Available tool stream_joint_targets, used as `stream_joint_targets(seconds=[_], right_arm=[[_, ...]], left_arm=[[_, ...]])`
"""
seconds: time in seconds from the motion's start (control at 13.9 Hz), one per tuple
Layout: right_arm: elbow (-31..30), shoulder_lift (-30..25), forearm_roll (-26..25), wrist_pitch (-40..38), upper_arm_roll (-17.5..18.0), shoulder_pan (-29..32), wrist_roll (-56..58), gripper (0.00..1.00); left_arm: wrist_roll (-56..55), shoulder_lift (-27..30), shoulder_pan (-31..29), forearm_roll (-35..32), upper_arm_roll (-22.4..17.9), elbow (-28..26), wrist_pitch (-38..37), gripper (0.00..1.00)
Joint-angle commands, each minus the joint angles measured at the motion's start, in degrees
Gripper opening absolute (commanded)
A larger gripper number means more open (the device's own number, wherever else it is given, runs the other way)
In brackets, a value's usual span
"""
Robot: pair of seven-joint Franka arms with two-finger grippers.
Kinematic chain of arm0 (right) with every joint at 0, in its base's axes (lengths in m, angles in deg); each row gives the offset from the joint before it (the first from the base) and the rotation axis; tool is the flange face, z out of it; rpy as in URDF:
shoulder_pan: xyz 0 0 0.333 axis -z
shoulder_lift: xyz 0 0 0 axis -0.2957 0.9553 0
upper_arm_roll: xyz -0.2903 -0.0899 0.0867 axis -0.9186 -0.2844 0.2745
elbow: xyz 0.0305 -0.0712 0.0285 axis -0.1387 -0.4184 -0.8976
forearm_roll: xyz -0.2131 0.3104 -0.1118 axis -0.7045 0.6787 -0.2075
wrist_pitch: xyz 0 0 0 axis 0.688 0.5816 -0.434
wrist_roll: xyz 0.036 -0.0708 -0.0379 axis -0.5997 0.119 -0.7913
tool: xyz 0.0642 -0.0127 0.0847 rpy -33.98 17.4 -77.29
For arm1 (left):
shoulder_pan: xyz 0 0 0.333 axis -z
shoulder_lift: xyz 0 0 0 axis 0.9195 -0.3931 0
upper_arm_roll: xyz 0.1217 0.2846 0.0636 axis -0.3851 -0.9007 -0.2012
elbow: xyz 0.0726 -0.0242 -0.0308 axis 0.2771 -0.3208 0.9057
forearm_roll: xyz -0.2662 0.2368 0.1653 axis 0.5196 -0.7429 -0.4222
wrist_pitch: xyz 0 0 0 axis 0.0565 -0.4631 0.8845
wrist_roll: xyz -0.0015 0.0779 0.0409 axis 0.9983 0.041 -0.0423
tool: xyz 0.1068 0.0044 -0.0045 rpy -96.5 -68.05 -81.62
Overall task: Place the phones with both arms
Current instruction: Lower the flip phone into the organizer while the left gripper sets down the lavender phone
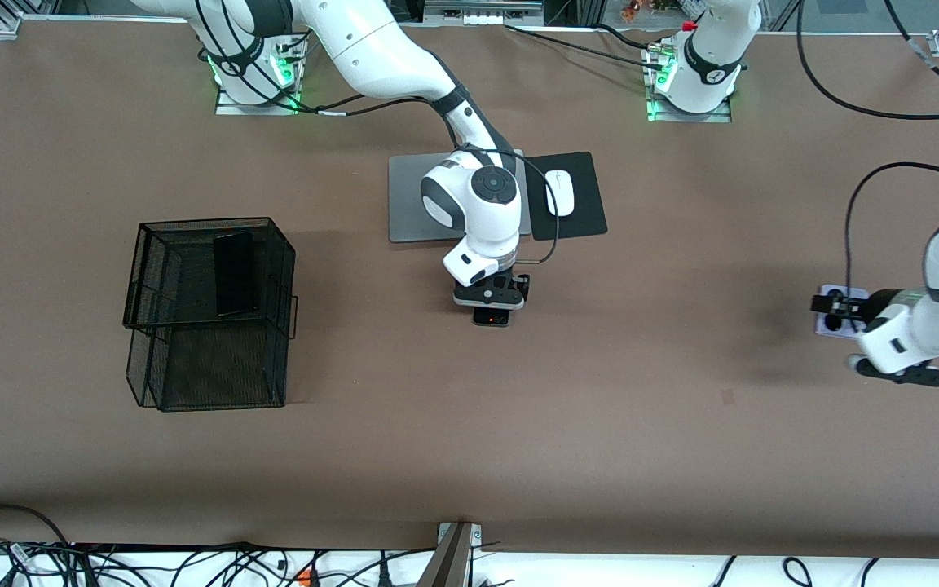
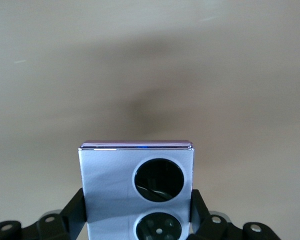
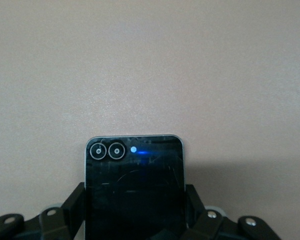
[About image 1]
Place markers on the black mouse pad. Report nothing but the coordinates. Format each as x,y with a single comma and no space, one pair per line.
588,220

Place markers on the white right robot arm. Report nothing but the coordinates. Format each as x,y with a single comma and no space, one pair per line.
388,57

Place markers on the black slab smartphone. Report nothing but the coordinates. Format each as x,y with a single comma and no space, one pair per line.
235,277

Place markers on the white computer mouse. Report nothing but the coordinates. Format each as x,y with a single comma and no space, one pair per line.
563,196

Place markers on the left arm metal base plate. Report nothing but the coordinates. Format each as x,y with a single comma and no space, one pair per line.
689,117

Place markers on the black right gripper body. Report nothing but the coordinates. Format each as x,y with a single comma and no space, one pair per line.
517,286

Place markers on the black flip phone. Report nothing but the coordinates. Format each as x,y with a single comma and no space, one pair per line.
492,319

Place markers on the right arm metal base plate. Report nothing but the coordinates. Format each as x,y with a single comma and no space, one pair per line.
257,109

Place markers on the silver laptop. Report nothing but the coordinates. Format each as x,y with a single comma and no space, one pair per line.
404,204

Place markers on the pink flip phone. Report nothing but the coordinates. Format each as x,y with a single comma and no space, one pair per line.
820,324

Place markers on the white power strip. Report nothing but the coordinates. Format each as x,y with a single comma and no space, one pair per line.
482,15

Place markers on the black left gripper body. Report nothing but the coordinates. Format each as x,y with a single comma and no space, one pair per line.
870,308

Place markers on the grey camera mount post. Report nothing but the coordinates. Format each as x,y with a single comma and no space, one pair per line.
451,562

